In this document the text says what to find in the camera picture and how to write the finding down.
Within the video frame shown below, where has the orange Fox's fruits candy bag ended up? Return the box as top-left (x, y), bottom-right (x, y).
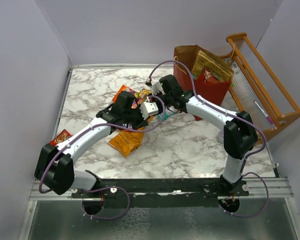
top-left (112, 84), bottom-right (152, 109)

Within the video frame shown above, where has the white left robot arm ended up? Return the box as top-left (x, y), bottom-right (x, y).
top-left (34, 91), bottom-right (158, 198)

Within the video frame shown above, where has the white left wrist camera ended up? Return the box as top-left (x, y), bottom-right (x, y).
top-left (140, 101), bottom-right (159, 120)

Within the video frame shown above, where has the yellow Kettle honey dijon bag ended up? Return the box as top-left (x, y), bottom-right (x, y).
top-left (108, 130), bottom-right (144, 158)

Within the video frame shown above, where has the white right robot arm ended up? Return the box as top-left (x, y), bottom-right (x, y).
top-left (152, 74), bottom-right (258, 196)

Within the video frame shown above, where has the red brown paper bag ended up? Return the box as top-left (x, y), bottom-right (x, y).
top-left (173, 45), bottom-right (232, 106)

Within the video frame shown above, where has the gold kettle chips bag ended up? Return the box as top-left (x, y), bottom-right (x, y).
top-left (191, 49), bottom-right (234, 82)

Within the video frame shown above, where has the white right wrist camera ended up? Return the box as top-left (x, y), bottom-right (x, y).
top-left (151, 81), bottom-right (164, 95)

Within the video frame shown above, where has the teal Fox's mint candy bag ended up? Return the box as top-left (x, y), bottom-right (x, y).
top-left (157, 109), bottom-right (174, 121)

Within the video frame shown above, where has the red Doritos chips bag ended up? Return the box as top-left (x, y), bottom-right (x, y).
top-left (203, 67), bottom-right (219, 85)

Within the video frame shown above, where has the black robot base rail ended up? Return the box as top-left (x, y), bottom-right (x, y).
top-left (71, 178), bottom-right (249, 209)

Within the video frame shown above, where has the small red snack packet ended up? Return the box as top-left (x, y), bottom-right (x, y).
top-left (49, 129), bottom-right (72, 146)

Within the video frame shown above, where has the pink white marker pen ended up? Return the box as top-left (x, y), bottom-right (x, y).
top-left (253, 100), bottom-right (274, 125)

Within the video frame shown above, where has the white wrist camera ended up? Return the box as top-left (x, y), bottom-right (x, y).
top-left (151, 81), bottom-right (164, 95)
top-left (140, 101), bottom-right (159, 120)

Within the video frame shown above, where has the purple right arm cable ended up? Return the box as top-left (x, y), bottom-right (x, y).
top-left (145, 59), bottom-right (270, 219)

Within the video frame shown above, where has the small purple lidded cup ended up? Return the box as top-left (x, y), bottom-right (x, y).
top-left (215, 130), bottom-right (224, 144)

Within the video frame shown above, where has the orange wooden rack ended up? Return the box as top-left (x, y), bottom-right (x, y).
top-left (222, 32), bottom-right (300, 141)

